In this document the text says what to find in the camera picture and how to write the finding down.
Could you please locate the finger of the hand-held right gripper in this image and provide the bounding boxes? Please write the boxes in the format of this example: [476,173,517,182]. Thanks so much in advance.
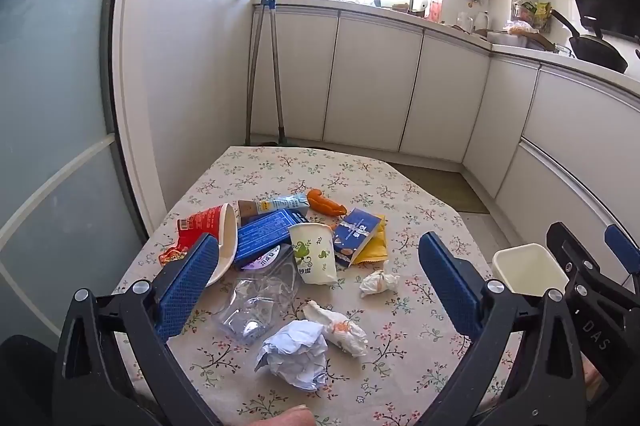
[546,222,640,387]
[604,225,640,292]

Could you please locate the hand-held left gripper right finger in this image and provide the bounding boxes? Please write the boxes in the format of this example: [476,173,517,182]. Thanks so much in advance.
[418,231,590,426]

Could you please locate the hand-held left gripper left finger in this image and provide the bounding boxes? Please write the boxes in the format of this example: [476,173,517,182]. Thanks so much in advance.
[52,232,223,426]

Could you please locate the white plastic bin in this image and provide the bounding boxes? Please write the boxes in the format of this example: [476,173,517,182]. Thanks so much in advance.
[492,243,571,299]

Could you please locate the yellow snack packet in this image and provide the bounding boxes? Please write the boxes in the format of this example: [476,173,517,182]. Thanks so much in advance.
[350,213,390,267]

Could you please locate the blue carton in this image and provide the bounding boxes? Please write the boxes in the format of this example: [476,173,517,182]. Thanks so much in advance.
[234,209,308,268]

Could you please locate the blue snack box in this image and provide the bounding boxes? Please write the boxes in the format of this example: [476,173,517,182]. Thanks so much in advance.
[332,207,383,267]

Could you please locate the tissue orange print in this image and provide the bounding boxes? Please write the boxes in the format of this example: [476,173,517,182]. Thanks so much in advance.
[302,300,368,358]

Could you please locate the person's left hand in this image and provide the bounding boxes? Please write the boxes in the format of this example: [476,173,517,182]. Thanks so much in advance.
[254,406,315,426]

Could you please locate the red foil wrapper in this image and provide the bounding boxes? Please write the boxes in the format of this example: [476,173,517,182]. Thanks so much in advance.
[158,246,193,267]

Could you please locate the clear plastic cup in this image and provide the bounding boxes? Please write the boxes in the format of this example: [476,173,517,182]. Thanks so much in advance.
[217,243,301,347]

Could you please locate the small crumpled white tissue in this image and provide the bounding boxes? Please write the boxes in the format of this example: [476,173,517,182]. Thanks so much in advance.
[359,270,400,299]

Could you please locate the red instant noodle cup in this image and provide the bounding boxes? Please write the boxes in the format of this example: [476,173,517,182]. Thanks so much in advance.
[177,202,240,289]

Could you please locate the floral tablecloth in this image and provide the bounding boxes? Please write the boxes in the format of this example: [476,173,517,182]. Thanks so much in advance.
[112,146,523,426]

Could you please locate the light blue bar wrapper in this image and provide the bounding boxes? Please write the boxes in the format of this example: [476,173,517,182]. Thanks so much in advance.
[237,193,311,217]

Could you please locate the crumpled blue white paper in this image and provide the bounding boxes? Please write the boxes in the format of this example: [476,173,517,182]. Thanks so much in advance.
[255,320,328,392]

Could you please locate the white paper cup green print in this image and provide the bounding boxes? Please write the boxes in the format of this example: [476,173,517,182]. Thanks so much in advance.
[288,222,338,285]

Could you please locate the dark chair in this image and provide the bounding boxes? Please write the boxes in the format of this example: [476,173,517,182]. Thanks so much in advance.
[0,335,56,426]

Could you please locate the black wok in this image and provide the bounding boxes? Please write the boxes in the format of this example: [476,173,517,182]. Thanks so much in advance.
[550,8,628,74]

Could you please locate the white kitchen cabinets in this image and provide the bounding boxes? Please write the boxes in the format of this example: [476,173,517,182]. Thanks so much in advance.
[250,3,640,267]

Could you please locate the grey pole mop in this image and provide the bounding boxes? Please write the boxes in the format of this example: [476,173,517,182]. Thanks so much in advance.
[242,0,266,146]

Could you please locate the frosted glass sliding door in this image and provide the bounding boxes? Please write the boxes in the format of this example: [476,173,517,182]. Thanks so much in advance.
[0,0,151,357]

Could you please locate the white kitchen countertop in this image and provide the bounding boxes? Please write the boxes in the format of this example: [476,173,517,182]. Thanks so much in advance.
[272,0,640,97]

